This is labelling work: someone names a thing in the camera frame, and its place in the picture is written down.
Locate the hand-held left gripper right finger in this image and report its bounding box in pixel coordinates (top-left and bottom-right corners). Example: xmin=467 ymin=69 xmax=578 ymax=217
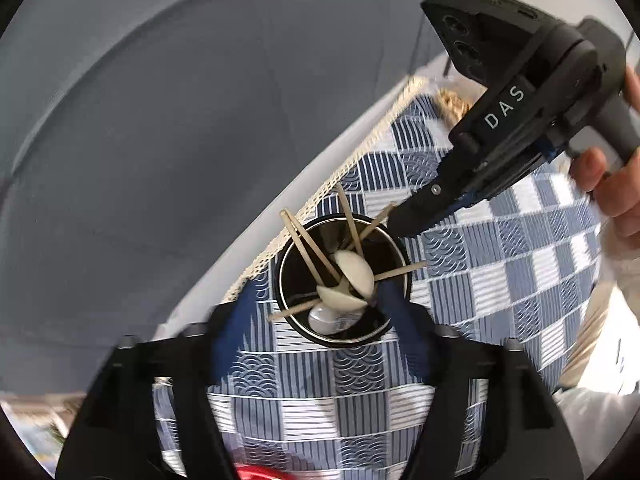
xmin=375 ymin=280 xmax=583 ymax=480

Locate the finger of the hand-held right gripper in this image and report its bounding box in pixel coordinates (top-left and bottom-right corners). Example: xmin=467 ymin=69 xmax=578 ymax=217
xmin=389 ymin=180 xmax=483 ymax=237

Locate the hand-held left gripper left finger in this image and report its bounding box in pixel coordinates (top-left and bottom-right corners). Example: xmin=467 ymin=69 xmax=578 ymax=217
xmin=55 ymin=302 xmax=266 ymax=480

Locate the wooden chopstick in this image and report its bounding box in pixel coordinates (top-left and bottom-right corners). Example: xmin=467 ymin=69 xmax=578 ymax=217
xmin=372 ymin=260 xmax=428 ymax=283
xmin=267 ymin=300 xmax=323 ymax=322
xmin=280 ymin=210 xmax=341 ymax=286
xmin=286 ymin=212 xmax=346 ymax=281
xmin=336 ymin=183 xmax=365 ymax=258
xmin=357 ymin=202 xmax=397 ymax=241

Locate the plain white spoon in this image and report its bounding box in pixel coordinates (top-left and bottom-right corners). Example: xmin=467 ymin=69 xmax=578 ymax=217
xmin=317 ymin=285 xmax=365 ymax=312

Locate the white spoon with bear print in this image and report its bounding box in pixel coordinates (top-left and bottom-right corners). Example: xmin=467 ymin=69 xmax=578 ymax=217
xmin=332 ymin=250 xmax=375 ymax=298

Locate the white spoon with printed bowl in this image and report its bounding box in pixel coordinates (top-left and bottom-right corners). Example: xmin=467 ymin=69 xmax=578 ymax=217
xmin=307 ymin=305 xmax=361 ymax=336

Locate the black cylindrical utensil holder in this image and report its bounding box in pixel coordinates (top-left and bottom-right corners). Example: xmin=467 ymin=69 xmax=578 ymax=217
xmin=274 ymin=215 xmax=412 ymax=347

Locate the person's right forearm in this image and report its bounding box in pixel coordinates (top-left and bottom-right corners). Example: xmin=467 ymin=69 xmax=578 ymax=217
xmin=597 ymin=210 xmax=640 ymax=311

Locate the person's right hand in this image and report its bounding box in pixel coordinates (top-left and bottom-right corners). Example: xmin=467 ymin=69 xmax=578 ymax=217
xmin=569 ymin=65 xmax=640 ymax=221

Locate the blue patterned tablecloth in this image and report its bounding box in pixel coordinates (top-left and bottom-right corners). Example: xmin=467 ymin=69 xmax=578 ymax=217
xmin=150 ymin=77 xmax=606 ymax=480

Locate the red plastic bowl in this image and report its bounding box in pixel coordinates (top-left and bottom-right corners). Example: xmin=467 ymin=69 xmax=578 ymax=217
xmin=235 ymin=462 xmax=296 ymax=480

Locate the person's white clothing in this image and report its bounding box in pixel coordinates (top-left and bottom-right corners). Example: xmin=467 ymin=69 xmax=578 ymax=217
xmin=552 ymin=280 xmax=640 ymax=480

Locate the grey backdrop panel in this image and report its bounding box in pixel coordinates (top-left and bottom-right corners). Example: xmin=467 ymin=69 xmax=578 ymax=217
xmin=0 ymin=0 xmax=468 ymax=396

